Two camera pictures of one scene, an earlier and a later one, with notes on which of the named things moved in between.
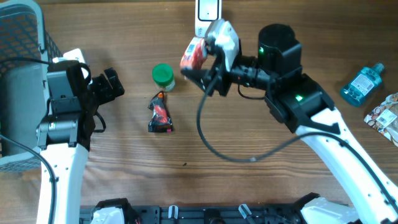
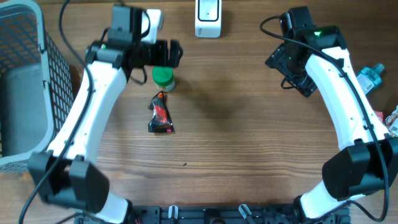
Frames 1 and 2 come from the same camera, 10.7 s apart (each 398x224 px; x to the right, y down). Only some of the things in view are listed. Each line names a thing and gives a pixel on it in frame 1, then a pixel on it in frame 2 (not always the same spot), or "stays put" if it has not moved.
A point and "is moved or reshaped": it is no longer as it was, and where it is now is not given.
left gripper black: x=107 y=93 to x=160 y=48
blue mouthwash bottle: x=362 y=84 stays put
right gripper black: x=206 y=74 to x=277 y=60
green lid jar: x=163 y=76 stays put
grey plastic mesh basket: x=23 y=85 stays put
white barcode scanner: x=206 y=11 stays put
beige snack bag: x=385 y=117 is moved or reshaped
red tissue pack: x=195 y=54 to x=380 y=115
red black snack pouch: x=160 y=120 stays put
